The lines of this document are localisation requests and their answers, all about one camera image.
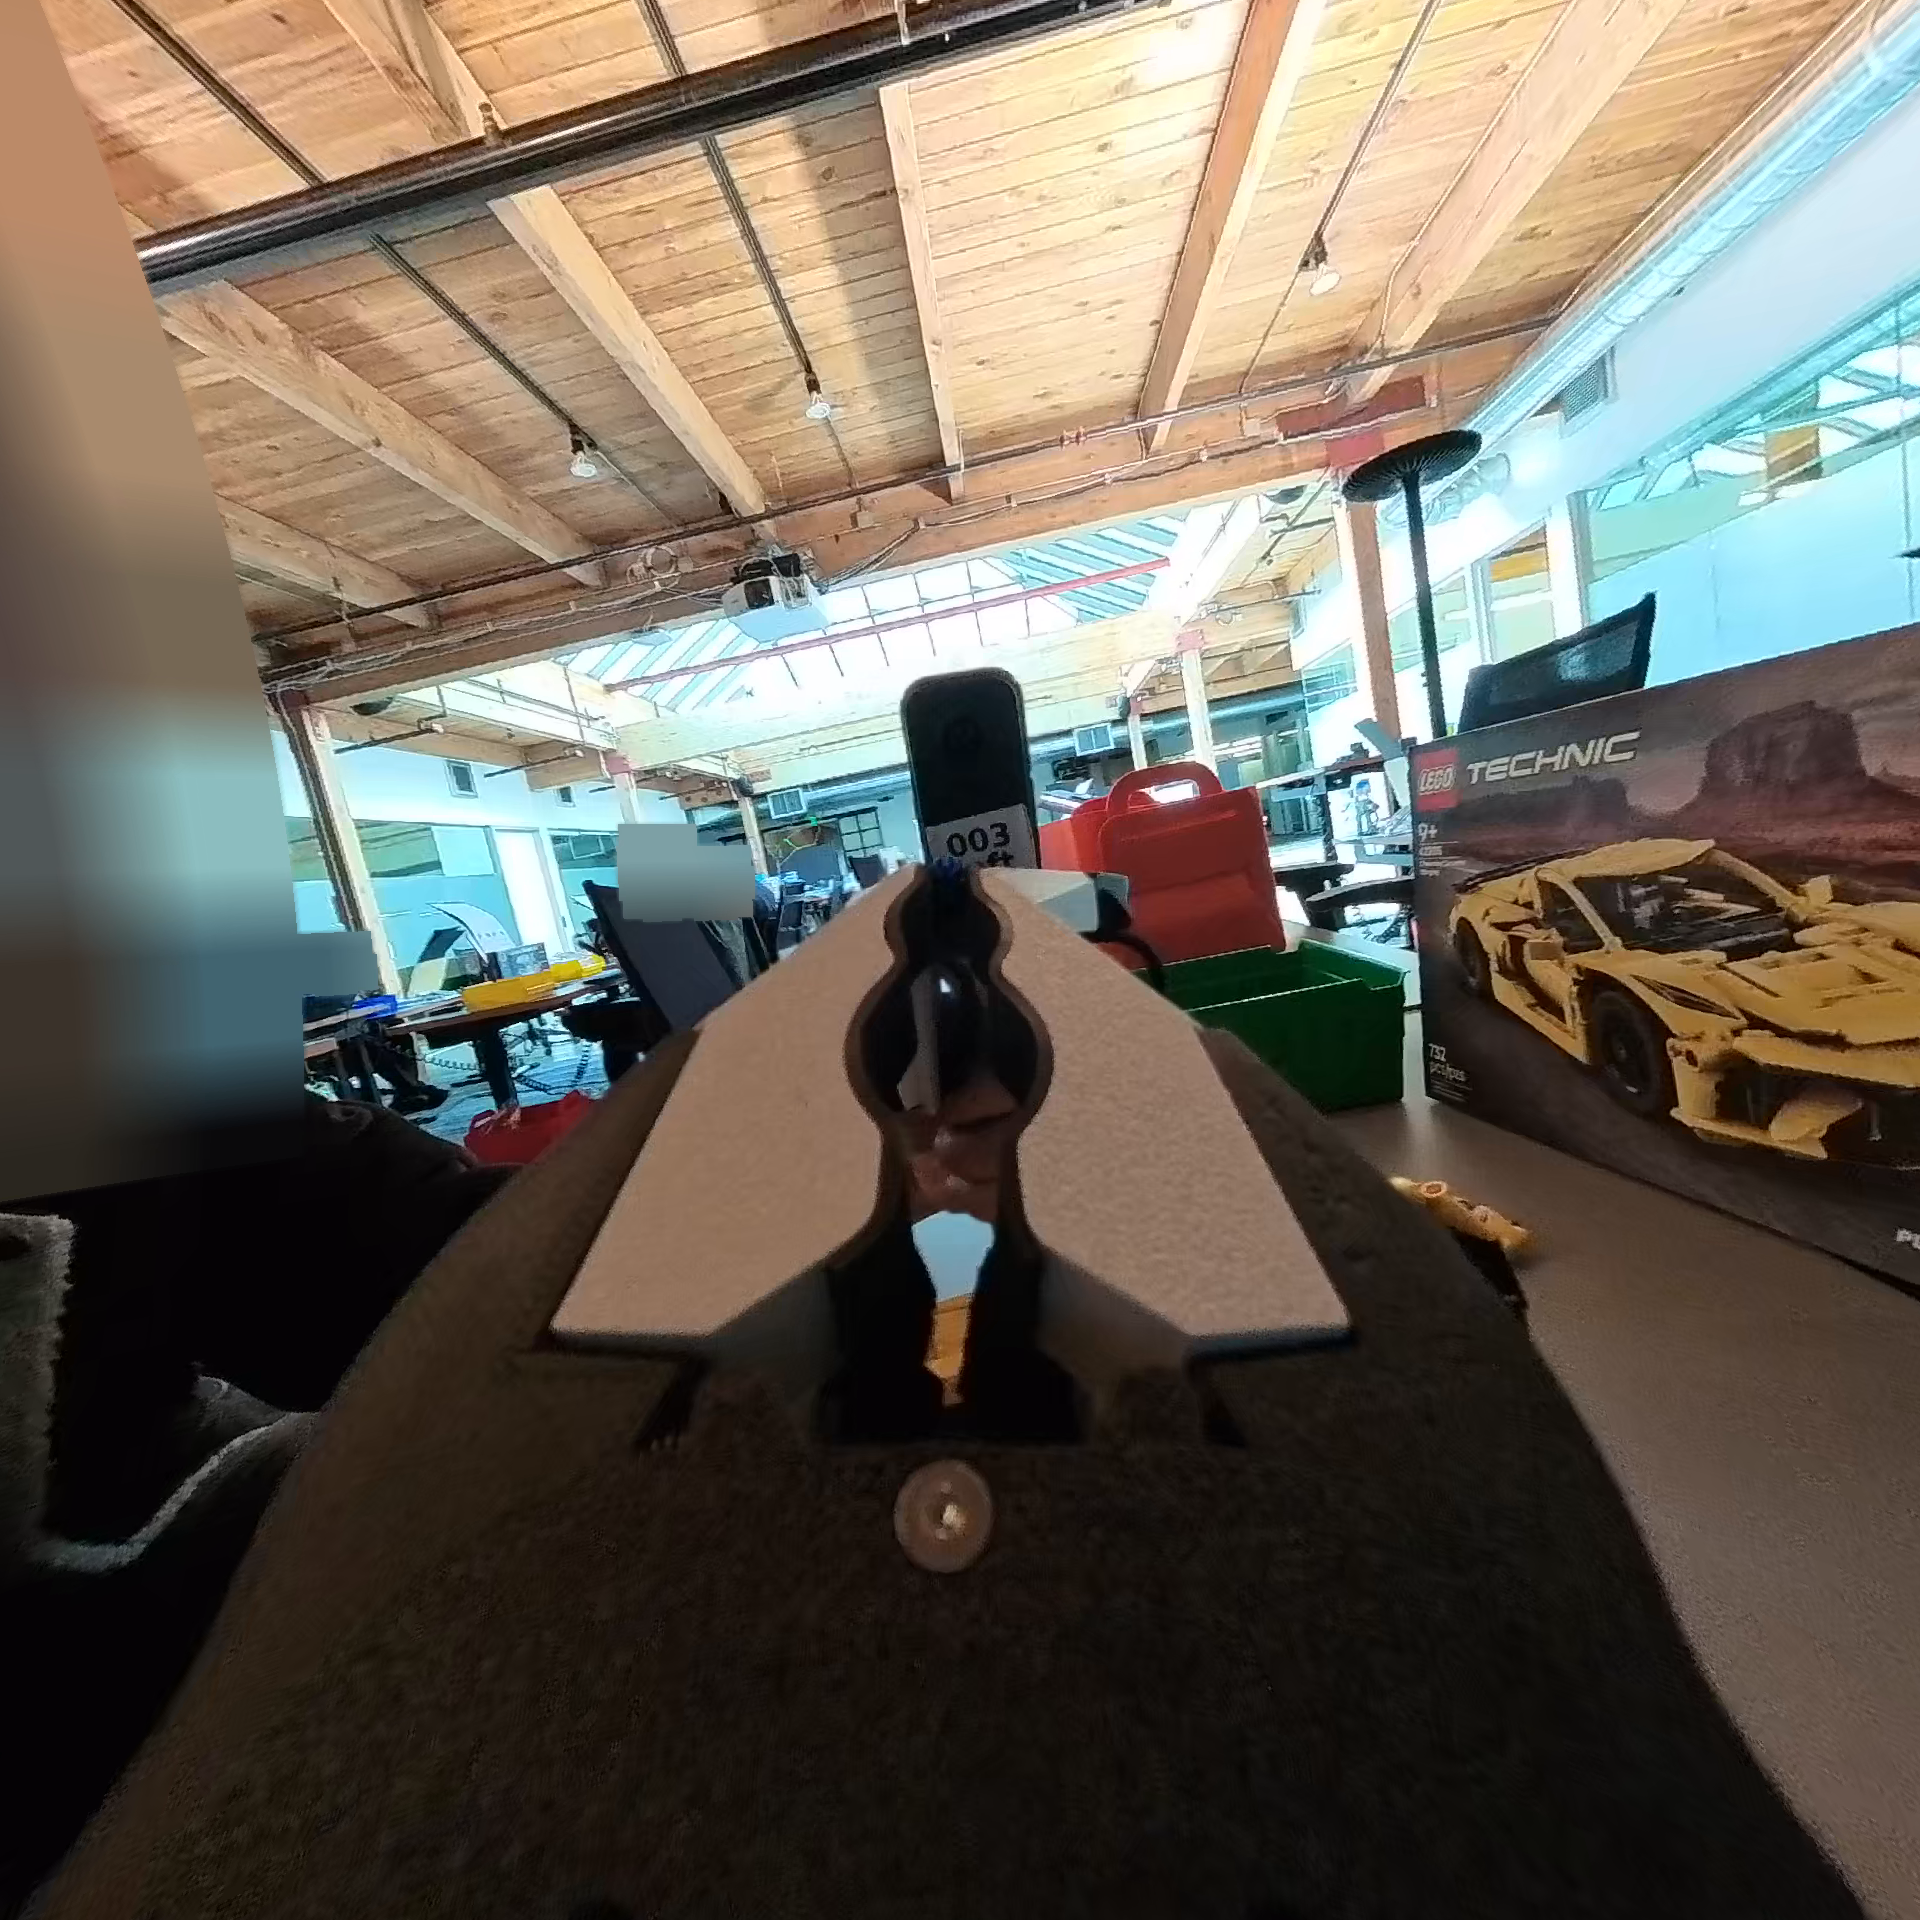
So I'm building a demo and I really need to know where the black ceiling pipe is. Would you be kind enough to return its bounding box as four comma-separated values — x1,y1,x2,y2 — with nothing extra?
142,0,1141,288

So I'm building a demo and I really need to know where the person's left hand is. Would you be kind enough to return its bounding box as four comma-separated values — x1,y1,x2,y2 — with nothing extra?
907,1072,1030,1225

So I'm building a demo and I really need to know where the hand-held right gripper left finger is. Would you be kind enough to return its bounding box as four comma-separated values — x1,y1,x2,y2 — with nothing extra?
549,865,963,1415

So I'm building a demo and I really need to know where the black office chair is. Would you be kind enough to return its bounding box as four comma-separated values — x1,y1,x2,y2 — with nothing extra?
1458,593,1660,739

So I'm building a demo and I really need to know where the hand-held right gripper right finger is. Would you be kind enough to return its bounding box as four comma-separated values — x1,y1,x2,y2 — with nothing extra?
963,868,1354,1415

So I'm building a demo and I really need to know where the dark office chair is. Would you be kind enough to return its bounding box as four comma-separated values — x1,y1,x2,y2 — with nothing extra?
586,881,752,1082

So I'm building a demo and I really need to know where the red storage bin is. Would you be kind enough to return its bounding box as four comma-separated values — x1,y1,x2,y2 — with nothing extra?
1037,759,1289,969

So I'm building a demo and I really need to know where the toy car cardboard box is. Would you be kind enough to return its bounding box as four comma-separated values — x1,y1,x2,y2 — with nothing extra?
1405,622,1920,1293

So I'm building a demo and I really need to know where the black floor lamp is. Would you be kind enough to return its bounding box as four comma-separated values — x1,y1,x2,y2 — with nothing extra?
1338,428,1487,744

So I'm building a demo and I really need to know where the brown fleece-lined jacket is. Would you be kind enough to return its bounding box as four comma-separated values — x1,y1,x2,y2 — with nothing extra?
0,1095,512,1920

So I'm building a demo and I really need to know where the yellow toy car panel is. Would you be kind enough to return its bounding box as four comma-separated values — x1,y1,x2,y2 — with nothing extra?
1386,1173,1535,1254

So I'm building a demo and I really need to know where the green plastic bin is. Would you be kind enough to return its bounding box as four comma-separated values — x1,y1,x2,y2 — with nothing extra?
1139,937,1412,1114

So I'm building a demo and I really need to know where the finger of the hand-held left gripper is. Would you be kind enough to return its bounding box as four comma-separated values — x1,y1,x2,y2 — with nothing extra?
1030,868,1139,947

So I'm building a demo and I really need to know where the ceiling projector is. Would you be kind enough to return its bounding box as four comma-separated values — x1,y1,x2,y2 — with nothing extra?
718,553,826,633

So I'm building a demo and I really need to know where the grey desk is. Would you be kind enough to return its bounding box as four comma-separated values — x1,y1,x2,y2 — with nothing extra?
1334,923,1920,1920

